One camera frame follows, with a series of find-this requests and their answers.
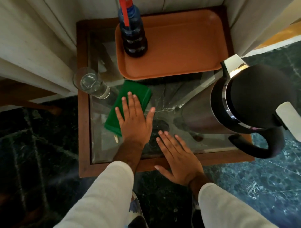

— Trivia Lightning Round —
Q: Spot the person's patterned trouser leg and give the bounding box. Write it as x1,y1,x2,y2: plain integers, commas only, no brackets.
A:
127,191,149,228

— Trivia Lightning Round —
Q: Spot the blue spray bottle red nozzle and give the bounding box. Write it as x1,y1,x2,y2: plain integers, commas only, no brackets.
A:
118,0,148,57

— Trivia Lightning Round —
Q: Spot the wooden glass-top side table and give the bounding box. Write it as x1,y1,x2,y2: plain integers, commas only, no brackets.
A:
76,6,255,178

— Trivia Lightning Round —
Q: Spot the green cleaning cloth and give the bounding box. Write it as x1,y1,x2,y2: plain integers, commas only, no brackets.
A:
104,80,153,138

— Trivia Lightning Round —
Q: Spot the person's right forearm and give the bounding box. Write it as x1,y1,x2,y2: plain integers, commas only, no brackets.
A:
188,173,279,228

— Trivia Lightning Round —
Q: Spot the person's left hand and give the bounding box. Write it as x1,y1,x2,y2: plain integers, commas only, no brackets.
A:
115,92,156,144

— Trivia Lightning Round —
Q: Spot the white curtain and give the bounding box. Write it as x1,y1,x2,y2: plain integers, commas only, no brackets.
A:
222,0,301,57
0,0,123,97

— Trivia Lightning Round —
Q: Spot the brown wooden furniture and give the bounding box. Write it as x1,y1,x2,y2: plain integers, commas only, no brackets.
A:
0,79,62,116

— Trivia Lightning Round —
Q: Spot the person's right hand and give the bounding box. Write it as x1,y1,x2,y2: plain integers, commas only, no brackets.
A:
154,131,205,186

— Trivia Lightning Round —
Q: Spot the person's left forearm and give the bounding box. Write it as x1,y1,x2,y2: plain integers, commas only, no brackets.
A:
53,139,146,228

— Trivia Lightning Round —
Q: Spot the clear drinking glass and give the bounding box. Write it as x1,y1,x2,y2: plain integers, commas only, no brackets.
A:
73,67,111,99

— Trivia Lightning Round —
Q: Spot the orange plastic tray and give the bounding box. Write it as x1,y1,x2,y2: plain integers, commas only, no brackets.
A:
115,9,229,80

